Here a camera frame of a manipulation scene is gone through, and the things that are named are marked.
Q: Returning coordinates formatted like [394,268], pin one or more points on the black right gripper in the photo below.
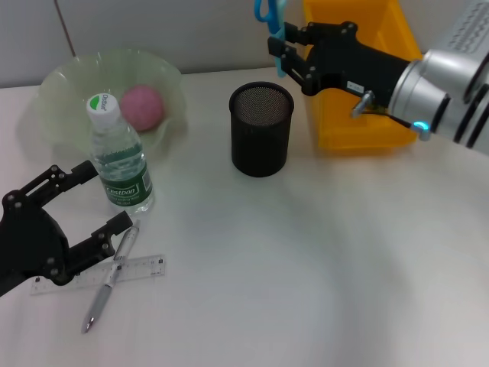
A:
[351,61]

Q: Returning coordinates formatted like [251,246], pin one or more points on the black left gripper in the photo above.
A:
[26,244]

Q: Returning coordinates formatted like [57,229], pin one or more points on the blue scissors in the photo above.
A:
[273,23]

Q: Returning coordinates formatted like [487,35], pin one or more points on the clear green-label water bottle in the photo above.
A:
[122,160]

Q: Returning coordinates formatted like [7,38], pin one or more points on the pink peach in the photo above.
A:
[145,107]

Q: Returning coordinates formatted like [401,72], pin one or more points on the clear plastic ruler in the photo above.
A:
[145,265]

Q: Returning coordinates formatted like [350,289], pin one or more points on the silver pen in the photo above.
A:
[100,294]

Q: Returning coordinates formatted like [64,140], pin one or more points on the black mesh pen holder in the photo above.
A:
[260,145]

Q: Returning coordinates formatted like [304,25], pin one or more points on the pale green wavy fruit plate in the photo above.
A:
[65,88]

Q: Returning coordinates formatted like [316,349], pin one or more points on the yellow plastic bin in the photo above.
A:
[344,122]

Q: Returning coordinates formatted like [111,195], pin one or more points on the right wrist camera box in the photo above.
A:
[466,30]

